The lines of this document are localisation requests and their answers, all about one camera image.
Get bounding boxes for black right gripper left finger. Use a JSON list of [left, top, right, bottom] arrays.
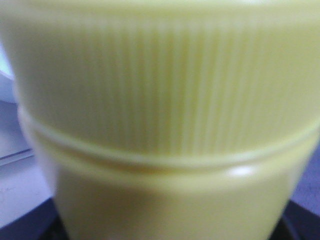
[[0, 198, 69, 240]]

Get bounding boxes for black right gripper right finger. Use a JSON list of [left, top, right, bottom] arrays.
[[274, 200, 320, 240]]

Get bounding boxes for yellow squeeze bottle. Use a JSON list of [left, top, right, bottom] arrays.
[[0, 0, 320, 240]]

